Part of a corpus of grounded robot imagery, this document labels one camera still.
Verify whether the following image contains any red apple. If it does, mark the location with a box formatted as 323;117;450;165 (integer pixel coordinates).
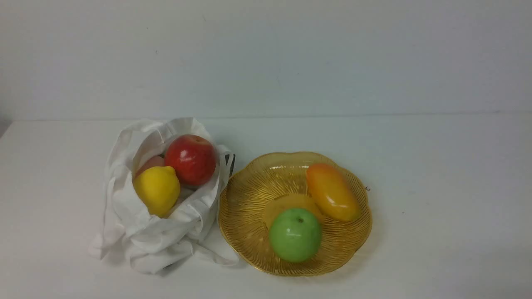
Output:
165;134;217;186

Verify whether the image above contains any amber glass fruit plate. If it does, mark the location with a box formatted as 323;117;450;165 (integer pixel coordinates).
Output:
218;152;373;277

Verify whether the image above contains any white cloth bag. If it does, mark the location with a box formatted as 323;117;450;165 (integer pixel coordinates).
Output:
88;118;241;274

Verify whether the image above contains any orange mango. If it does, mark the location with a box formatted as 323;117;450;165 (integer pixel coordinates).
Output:
305;163;362;223

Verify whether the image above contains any green apple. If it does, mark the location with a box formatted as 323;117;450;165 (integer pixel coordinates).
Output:
268;208;322;263

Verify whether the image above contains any pink peach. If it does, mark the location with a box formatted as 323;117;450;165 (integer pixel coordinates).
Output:
133;155;165;179

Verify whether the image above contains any yellow lemon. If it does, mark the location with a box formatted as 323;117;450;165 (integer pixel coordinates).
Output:
133;166;181;218

